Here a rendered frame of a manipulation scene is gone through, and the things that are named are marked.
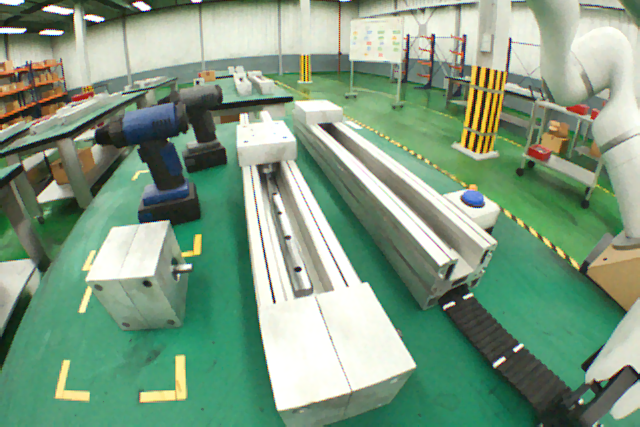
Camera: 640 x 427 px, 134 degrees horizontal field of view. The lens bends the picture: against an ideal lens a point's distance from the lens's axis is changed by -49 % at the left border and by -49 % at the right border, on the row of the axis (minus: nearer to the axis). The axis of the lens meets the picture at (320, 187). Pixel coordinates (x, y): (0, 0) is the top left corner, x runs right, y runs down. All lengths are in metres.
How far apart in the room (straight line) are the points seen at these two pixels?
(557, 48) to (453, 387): 0.56
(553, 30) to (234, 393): 0.70
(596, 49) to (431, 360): 0.62
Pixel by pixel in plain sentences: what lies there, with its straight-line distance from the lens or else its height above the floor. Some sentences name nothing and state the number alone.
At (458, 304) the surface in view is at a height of 0.79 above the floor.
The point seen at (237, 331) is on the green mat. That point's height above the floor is 0.78.
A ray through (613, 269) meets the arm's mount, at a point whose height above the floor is 0.82.
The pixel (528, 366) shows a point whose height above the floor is 0.80.
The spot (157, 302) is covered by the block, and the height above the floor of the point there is 0.83.
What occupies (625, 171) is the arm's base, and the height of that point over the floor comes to 0.96.
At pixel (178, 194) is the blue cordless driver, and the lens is 0.51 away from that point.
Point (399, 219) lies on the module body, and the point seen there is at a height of 0.86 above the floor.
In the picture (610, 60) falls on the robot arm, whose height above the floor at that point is 1.14.
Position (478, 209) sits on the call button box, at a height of 0.84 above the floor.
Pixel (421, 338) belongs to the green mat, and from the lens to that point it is 0.34.
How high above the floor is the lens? 1.06
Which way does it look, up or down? 28 degrees down
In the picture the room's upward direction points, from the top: straight up
